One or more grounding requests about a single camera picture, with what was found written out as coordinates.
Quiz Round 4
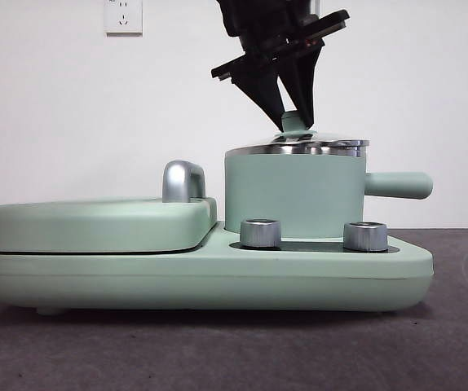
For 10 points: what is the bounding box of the mint green breakfast machine base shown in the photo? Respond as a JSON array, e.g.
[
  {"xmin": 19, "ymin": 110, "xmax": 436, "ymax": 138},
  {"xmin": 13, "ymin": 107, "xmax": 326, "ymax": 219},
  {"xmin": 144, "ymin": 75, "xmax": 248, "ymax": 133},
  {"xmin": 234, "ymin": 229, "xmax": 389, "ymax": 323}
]
[{"xmin": 0, "ymin": 219, "xmax": 437, "ymax": 317}]

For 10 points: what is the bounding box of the chrome arched cover handle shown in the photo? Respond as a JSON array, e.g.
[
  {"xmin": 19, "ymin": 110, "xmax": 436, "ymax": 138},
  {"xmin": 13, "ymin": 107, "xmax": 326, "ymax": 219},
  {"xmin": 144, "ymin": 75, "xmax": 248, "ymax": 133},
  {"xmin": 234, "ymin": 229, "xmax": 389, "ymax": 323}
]
[{"xmin": 161, "ymin": 160, "xmax": 207, "ymax": 204}]

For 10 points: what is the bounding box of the silver control knob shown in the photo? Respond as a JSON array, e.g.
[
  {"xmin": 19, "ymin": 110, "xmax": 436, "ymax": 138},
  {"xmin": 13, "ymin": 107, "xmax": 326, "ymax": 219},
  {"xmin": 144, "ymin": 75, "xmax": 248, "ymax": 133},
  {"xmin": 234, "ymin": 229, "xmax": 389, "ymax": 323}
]
[
  {"xmin": 342, "ymin": 221, "xmax": 390, "ymax": 252},
  {"xmin": 240, "ymin": 218, "xmax": 283, "ymax": 248}
]

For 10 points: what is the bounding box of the mint green griddle cover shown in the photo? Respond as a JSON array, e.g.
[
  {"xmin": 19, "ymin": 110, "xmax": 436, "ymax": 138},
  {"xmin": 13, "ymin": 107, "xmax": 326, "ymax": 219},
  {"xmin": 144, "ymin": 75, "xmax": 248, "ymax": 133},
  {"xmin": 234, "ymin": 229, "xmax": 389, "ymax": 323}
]
[{"xmin": 0, "ymin": 195, "xmax": 219, "ymax": 254}]

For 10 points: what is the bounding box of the glass lid with green knob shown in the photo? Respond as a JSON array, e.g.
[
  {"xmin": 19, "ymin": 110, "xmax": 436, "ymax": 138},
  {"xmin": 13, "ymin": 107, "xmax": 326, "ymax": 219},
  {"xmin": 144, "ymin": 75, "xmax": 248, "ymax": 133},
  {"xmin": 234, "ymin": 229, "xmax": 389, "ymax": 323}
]
[{"xmin": 224, "ymin": 112, "xmax": 370, "ymax": 151}]

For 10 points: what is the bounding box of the white wall socket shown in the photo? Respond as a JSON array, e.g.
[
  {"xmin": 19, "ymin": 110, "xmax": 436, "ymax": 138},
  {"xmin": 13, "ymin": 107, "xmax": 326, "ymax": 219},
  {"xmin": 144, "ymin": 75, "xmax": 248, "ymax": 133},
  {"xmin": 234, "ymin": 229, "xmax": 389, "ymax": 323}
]
[{"xmin": 104, "ymin": 0, "xmax": 143, "ymax": 37}]

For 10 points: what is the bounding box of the mint green pot with handle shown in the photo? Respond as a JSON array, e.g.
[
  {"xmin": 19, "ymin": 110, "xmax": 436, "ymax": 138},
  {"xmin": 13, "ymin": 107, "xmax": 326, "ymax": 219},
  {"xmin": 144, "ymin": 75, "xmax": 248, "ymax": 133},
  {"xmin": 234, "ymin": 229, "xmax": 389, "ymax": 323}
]
[{"xmin": 223, "ymin": 144, "xmax": 435, "ymax": 241}]

